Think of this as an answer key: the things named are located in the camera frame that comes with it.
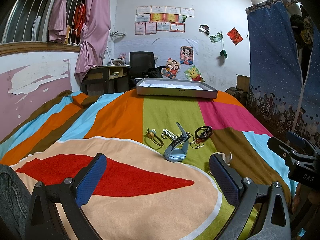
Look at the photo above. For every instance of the green photos on wall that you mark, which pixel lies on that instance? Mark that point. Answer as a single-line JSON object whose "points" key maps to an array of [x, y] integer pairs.
{"points": [[216, 38]]}

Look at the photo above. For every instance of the light blue wristwatch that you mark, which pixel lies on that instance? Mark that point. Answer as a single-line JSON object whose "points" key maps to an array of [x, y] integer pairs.
{"points": [[177, 150]]}

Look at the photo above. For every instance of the cartoon family poster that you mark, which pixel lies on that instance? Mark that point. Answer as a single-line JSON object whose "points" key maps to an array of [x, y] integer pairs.
{"points": [[170, 70]]}

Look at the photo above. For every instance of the black office chair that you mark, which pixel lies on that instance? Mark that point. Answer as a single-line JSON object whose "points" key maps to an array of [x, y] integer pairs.
{"points": [[142, 65]]}

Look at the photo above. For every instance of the black hair tie orange charm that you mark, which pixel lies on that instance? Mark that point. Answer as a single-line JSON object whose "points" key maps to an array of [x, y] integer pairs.
{"points": [[152, 135]]}

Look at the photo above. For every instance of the pink curtain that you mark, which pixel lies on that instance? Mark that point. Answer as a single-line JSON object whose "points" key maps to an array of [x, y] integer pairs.
{"points": [[94, 33]]}

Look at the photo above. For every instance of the yellow bear poster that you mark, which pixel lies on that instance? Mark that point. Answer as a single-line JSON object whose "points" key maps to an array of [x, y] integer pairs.
{"points": [[193, 74]]}

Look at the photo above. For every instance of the wooden desk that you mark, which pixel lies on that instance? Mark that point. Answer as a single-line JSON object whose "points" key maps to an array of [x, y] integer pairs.
{"points": [[107, 76]]}

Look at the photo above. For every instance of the blue dotted fabric wardrobe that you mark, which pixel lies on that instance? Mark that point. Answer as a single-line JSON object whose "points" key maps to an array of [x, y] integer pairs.
{"points": [[284, 75]]}

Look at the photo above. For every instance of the green hanging brush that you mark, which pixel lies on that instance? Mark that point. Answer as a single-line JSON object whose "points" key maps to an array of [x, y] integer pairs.
{"points": [[223, 52]]}

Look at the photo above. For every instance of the anime character poster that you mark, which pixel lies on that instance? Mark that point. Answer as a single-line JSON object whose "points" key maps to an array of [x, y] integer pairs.
{"points": [[186, 55]]}

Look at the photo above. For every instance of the red square paper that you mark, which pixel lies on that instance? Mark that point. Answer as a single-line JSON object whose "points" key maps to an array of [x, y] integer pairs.
{"points": [[235, 36]]}

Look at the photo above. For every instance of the brown cardboard box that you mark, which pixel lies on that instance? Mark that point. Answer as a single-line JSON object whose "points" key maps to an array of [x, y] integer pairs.
{"points": [[242, 83]]}

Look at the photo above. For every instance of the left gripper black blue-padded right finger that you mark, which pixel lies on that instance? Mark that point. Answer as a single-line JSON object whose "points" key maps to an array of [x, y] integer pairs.
{"points": [[272, 221]]}

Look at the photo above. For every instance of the colourful striped bed blanket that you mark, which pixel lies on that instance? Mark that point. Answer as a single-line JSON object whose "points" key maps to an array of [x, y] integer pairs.
{"points": [[142, 195]]}

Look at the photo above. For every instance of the wall certificates group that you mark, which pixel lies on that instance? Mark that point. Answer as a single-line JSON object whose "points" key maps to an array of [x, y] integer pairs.
{"points": [[152, 19]]}

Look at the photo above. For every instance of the person's right hand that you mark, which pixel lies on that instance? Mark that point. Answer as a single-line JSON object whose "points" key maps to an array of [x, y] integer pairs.
{"points": [[313, 197]]}

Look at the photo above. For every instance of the grey shallow tray box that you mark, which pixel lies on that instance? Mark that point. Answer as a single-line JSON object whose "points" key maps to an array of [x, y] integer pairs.
{"points": [[175, 87]]}

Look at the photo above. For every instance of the white hair clip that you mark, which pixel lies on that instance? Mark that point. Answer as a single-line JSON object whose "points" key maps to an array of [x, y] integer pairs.
{"points": [[166, 134]]}

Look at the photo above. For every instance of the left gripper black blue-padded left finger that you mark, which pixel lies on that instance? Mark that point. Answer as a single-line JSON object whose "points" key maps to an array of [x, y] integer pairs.
{"points": [[43, 220]]}

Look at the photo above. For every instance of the jeans-clad leg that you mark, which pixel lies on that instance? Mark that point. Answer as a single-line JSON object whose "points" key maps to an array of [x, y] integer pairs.
{"points": [[15, 199]]}

